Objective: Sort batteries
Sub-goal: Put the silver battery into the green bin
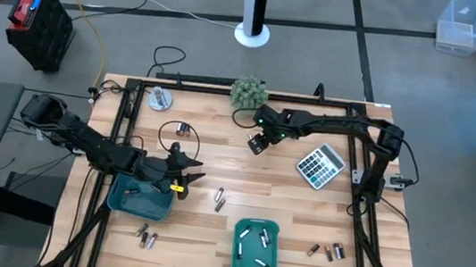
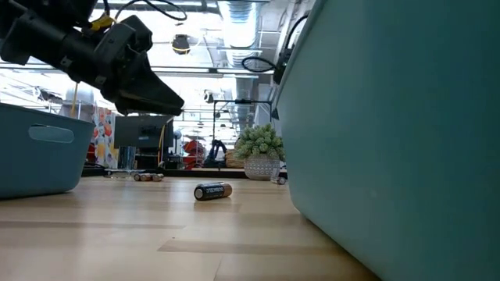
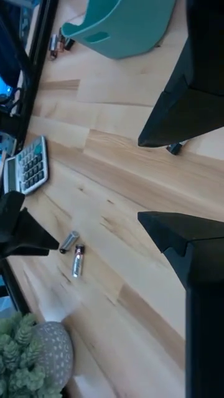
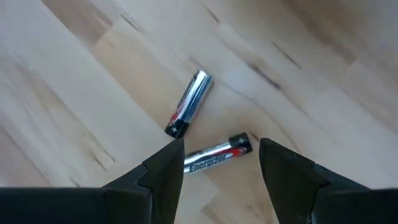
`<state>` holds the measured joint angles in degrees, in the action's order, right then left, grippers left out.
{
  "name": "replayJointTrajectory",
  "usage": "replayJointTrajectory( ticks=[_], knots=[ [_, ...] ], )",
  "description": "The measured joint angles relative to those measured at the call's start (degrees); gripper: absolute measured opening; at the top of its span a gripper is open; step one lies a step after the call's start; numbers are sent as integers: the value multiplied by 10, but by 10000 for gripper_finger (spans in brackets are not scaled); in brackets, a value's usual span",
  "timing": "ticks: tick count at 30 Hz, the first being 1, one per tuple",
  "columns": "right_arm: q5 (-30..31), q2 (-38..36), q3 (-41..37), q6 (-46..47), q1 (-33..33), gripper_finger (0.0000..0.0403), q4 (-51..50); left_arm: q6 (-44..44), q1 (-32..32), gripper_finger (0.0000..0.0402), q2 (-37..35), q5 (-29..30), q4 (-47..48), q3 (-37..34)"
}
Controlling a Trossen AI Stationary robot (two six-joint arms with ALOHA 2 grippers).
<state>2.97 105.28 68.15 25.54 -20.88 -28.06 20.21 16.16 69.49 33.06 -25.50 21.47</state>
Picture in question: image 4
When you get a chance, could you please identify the silver black Energizer battery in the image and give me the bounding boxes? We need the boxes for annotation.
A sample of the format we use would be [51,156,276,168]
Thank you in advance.
[164,69,214,139]
[183,131,253,174]

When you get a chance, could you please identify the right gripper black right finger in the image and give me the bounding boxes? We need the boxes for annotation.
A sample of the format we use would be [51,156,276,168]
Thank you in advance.
[259,138,398,224]

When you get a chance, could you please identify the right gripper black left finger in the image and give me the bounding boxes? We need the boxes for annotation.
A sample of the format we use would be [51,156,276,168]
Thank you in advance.
[0,138,185,224]

